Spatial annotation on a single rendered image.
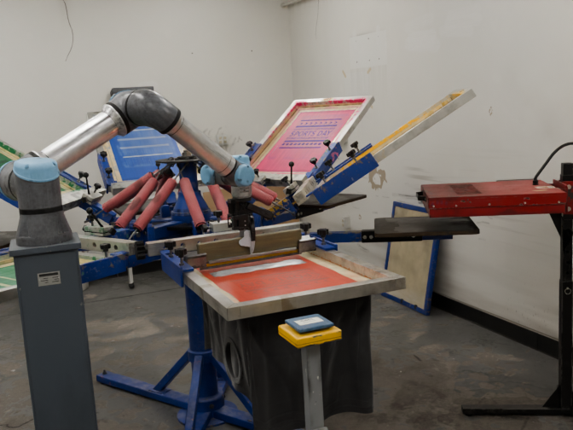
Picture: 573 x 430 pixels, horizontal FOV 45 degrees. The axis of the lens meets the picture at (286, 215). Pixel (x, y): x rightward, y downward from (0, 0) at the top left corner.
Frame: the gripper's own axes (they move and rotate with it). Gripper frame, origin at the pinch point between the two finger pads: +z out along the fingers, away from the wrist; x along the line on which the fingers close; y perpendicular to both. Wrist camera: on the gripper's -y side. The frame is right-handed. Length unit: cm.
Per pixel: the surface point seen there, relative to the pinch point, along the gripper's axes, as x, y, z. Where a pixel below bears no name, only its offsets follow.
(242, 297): 40.2, 17.7, 5.9
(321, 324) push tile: 81, 10, 4
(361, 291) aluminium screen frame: 60, -14, 4
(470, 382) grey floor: -50, -137, 100
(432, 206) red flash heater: -9, -87, -6
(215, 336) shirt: 15.6, 20.5, 25.5
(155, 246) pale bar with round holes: -21.9, 31.1, -1.3
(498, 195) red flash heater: 5, -111, -9
